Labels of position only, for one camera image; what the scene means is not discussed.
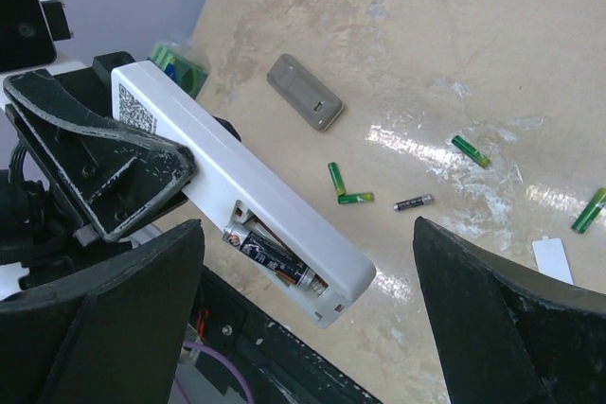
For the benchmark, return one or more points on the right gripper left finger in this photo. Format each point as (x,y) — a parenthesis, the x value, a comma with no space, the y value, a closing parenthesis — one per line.
(112,333)

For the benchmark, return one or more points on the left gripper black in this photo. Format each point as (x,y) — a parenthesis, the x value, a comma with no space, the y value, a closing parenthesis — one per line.
(104,178)

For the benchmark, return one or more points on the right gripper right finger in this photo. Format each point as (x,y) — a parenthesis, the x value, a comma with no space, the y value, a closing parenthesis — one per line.
(505,333)

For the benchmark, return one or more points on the white battery cover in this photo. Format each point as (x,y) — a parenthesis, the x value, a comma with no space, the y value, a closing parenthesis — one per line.
(551,259)

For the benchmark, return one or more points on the black battery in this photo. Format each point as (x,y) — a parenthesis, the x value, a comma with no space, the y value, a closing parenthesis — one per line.
(273,257)
(413,202)

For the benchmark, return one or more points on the green battery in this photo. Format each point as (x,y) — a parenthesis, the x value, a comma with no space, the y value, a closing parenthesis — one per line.
(471,151)
(590,212)
(337,179)

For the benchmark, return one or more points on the white remote control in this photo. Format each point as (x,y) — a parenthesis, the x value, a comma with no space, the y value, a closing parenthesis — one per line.
(232,184)

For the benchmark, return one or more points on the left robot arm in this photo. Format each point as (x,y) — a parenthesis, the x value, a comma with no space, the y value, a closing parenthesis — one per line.
(35,240)

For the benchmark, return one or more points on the grey remote control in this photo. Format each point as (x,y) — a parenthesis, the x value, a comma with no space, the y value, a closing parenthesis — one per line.
(305,93)

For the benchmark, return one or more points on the battery multipack blue green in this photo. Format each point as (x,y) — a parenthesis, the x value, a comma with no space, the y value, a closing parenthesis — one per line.
(187,74)

